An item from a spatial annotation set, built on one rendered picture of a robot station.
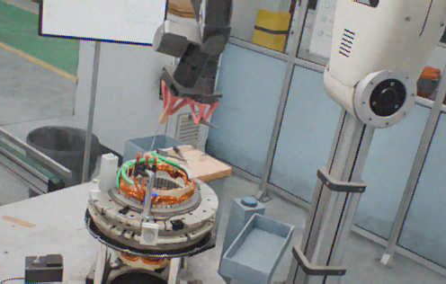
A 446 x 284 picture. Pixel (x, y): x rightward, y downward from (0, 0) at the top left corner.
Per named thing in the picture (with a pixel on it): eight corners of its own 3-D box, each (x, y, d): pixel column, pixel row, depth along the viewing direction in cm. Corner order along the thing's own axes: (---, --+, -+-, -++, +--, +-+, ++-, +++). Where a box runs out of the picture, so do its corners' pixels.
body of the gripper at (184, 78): (177, 99, 119) (191, 72, 115) (160, 70, 125) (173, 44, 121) (201, 101, 123) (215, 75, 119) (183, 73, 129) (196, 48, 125)
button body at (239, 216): (228, 286, 157) (245, 209, 148) (217, 272, 163) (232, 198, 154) (248, 282, 161) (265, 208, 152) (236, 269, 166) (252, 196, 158)
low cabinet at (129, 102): (206, 174, 420) (234, 21, 379) (155, 191, 378) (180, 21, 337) (120, 130, 476) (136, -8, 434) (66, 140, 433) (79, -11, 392)
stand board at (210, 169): (142, 160, 166) (143, 153, 165) (187, 151, 179) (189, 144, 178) (185, 187, 153) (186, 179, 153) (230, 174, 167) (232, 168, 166)
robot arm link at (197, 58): (218, 48, 116) (213, 35, 120) (190, 39, 113) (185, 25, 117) (205, 74, 120) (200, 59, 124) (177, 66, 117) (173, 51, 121)
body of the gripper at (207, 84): (183, 95, 161) (187, 72, 159) (208, 93, 169) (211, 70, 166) (199, 102, 157) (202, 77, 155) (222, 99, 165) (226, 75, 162)
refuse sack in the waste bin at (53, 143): (8, 189, 302) (11, 131, 289) (66, 174, 331) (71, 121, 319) (49, 218, 280) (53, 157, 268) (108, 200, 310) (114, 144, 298)
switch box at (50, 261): (24, 270, 148) (25, 252, 146) (61, 269, 151) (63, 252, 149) (23, 283, 142) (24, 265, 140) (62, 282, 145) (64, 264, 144)
